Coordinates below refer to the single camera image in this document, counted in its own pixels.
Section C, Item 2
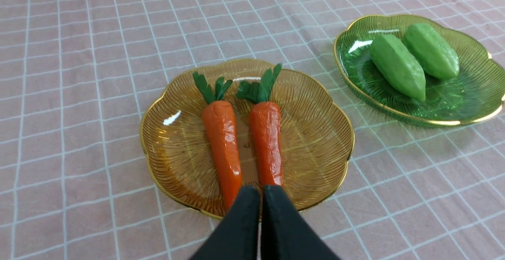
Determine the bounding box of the green gourd bottom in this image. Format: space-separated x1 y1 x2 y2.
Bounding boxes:
370 35 426 103

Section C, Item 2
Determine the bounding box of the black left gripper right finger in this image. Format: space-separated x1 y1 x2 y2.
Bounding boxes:
260 185 340 260

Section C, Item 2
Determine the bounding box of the amber glass plate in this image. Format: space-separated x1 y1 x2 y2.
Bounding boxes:
140 58 355 219

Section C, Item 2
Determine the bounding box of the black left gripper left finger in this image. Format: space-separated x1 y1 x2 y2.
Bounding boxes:
190 185 260 260

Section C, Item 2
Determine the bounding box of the pink checkered tablecloth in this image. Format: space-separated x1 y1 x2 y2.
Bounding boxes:
0 0 504 260

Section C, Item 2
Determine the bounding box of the green glass plate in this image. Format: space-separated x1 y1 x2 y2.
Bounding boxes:
333 14 504 127

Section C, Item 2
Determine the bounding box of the green gourd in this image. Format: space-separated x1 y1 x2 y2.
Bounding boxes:
402 23 460 80
370 35 426 103

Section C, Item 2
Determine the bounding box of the orange carrot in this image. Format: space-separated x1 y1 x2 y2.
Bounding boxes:
193 72 242 211
235 64 283 186

